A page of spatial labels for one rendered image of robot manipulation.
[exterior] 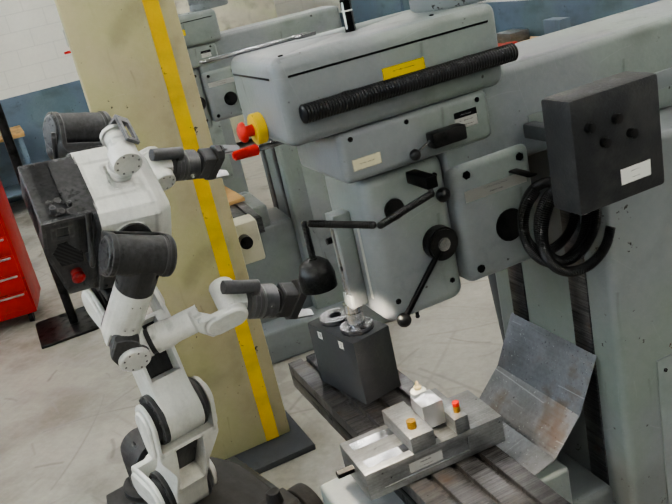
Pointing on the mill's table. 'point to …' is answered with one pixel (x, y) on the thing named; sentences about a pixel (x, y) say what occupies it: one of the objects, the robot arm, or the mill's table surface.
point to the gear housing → (395, 139)
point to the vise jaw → (424, 434)
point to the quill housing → (397, 239)
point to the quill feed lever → (442, 248)
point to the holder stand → (354, 355)
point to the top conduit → (348, 100)
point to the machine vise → (395, 457)
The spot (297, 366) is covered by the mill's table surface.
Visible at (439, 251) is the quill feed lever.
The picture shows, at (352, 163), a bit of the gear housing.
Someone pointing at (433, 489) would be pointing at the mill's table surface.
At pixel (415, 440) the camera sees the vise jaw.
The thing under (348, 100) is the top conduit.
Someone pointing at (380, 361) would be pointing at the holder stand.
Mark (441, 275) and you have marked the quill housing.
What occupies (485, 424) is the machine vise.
